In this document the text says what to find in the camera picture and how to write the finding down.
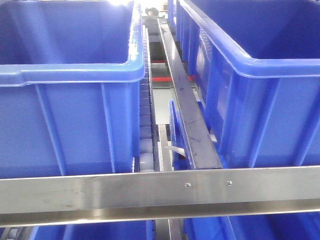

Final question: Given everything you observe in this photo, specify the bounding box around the blue destination bin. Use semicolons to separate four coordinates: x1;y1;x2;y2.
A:
174;0;320;168
0;0;145;178

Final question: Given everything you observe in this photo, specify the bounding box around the blue destination bin left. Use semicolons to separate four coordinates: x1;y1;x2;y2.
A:
0;0;145;178

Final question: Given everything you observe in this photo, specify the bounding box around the steel shelf front rail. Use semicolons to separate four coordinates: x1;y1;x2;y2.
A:
0;166;320;227

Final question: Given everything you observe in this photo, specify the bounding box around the steel divider rail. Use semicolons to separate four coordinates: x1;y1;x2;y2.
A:
157;19;223;170

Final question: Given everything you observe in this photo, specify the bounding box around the blue destination bin right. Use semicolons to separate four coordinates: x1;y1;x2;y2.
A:
174;0;320;168

